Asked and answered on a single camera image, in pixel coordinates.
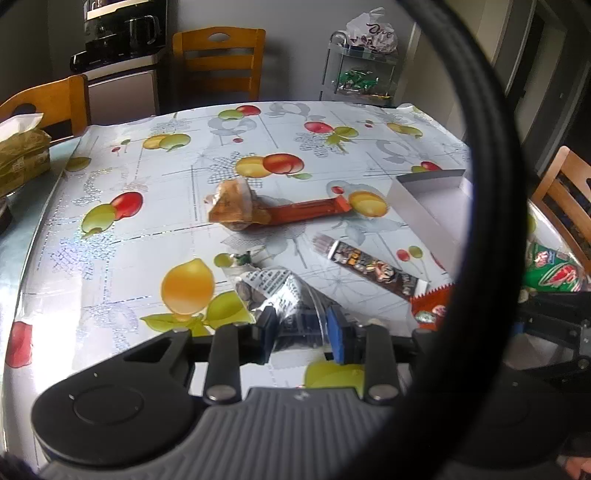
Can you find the metal trolley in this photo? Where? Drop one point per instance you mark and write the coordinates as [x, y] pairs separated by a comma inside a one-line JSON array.
[[360, 60]]

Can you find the black cartoon candy tube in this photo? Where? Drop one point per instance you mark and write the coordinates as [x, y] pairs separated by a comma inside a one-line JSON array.
[[369, 267]]

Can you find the clear printed snack packet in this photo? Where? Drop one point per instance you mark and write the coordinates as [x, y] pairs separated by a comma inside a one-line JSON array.
[[272, 288]]

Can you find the grey cabinet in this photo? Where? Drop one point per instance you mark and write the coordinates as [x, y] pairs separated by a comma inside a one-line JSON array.
[[122, 94]]

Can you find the wooden chair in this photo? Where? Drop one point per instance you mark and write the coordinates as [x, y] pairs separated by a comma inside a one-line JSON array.
[[561, 194], [60, 108], [217, 60]]

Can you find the red zigzag-edged snack packet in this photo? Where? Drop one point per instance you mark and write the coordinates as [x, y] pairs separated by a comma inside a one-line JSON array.
[[429, 307]]

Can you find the yellow tissue box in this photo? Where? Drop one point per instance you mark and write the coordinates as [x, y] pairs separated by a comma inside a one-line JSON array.
[[21, 157]]

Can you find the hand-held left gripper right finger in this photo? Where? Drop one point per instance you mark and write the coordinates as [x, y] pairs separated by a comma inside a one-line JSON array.
[[337, 337]]

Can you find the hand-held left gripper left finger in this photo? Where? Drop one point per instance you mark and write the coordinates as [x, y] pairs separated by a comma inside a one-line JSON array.
[[267, 337]]

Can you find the white plastic bag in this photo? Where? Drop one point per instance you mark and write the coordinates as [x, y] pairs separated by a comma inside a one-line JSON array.
[[371, 30]]

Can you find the orange snack bar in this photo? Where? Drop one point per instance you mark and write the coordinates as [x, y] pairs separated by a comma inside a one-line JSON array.
[[304, 211]]

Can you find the green snack bags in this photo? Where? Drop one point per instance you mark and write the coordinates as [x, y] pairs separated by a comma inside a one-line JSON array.
[[355, 79]]

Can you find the black coffee machine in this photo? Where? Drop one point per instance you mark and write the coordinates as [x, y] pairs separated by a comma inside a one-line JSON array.
[[120, 23]]

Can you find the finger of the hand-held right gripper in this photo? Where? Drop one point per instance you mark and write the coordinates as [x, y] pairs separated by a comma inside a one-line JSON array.
[[554, 344], [558, 308]]

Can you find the green watermelon print packet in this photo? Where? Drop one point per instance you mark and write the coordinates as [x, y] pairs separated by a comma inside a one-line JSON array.
[[551, 272]]

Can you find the fruit print tablecloth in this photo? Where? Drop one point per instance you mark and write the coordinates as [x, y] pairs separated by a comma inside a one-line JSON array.
[[161, 230]]

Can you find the white cardboard box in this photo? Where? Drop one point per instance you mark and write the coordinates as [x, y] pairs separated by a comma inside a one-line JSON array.
[[427, 217]]

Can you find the brown snack in clear wrapper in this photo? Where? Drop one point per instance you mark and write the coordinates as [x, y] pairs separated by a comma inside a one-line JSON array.
[[231, 207]]

